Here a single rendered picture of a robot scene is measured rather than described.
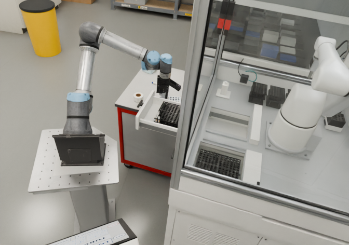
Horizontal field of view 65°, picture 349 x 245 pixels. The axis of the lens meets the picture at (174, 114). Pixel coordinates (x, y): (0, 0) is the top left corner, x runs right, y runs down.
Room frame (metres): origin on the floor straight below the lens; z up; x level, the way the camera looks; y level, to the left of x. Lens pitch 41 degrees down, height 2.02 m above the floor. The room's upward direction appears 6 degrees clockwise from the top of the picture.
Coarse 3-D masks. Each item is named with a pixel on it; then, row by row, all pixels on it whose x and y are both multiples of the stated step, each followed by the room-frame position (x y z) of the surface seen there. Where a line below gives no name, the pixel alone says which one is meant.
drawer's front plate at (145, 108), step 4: (152, 92) 1.44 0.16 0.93; (148, 96) 1.40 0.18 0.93; (152, 96) 1.43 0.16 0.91; (148, 100) 1.36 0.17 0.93; (152, 100) 1.43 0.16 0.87; (144, 104) 1.31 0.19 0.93; (148, 104) 1.35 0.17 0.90; (140, 108) 1.27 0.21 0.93; (144, 108) 1.29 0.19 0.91; (148, 108) 1.36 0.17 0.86; (140, 112) 1.23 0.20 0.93; (144, 112) 1.29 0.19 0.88; (136, 116) 1.20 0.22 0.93; (140, 116) 1.22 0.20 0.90; (144, 116) 1.29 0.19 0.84; (136, 120) 1.19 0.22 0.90; (136, 124) 1.19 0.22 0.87; (136, 128) 1.19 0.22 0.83
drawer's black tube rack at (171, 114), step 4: (168, 104) 1.37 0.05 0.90; (176, 104) 1.38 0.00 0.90; (164, 108) 1.36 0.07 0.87; (168, 108) 1.33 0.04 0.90; (172, 108) 1.34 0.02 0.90; (176, 108) 1.37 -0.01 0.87; (160, 112) 1.29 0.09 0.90; (164, 112) 1.29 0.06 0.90; (168, 112) 1.30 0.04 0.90; (172, 112) 1.30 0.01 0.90; (176, 112) 1.30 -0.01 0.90; (160, 116) 1.25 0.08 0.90; (164, 116) 1.25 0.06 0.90; (168, 116) 1.26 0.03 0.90; (172, 116) 1.26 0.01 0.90; (176, 116) 1.27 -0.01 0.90; (160, 120) 1.24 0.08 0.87; (164, 120) 1.25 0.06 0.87; (168, 120) 1.22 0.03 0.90; (172, 120) 1.22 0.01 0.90; (176, 120) 1.23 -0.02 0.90; (164, 124) 1.21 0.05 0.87; (168, 124) 1.22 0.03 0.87; (172, 124) 1.22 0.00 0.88; (176, 124) 1.20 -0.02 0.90
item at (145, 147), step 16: (144, 80) 1.81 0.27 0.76; (176, 80) 1.86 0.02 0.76; (128, 96) 1.59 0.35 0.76; (144, 96) 1.61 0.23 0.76; (176, 96) 1.65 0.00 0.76; (128, 112) 1.48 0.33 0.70; (128, 128) 1.48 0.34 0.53; (144, 128) 1.46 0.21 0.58; (128, 144) 1.49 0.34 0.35; (144, 144) 1.46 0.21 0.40; (160, 144) 1.43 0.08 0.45; (128, 160) 1.49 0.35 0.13; (144, 160) 1.46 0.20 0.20; (160, 160) 1.43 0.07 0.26
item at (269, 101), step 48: (240, 0) 0.72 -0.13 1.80; (288, 0) 0.69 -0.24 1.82; (336, 0) 0.67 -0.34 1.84; (240, 48) 0.71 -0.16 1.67; (288, 48) 0.68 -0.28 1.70; (336, 48) 0.66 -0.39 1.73; (240, 96) 0.70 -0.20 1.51; (288, 96) 0.67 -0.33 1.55; (336, 96) 0.65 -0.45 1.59; (192, 144) 0.73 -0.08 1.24; (240, 144) 0.69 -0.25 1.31; (288, 144) 0.66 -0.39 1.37; (336, 144) 0.63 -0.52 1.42; (288, 192) 0.64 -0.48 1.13; (336, 192) 0.61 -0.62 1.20
